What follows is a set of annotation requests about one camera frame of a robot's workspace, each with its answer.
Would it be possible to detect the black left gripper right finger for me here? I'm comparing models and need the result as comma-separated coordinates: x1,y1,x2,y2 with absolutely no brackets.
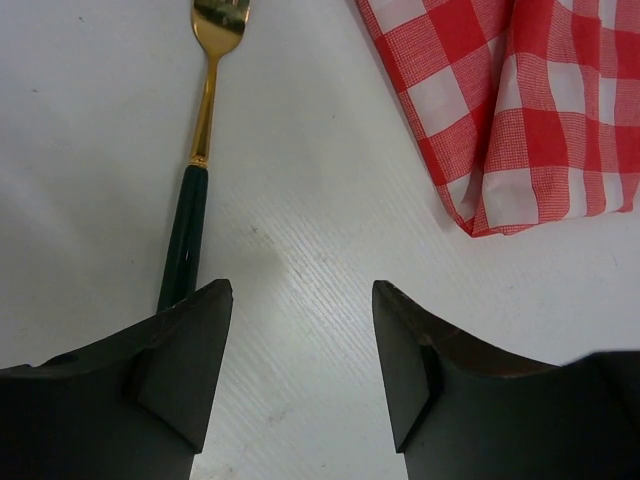
372,280,639,479

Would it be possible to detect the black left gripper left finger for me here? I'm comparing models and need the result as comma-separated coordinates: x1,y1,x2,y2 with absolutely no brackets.
1,279,233,479

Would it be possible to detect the gold fork green handle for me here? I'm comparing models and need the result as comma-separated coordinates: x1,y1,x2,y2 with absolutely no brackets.
156,0,250,313

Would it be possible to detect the red white checkered cloth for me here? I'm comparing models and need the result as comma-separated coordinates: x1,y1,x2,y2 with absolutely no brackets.
358,0,639,237

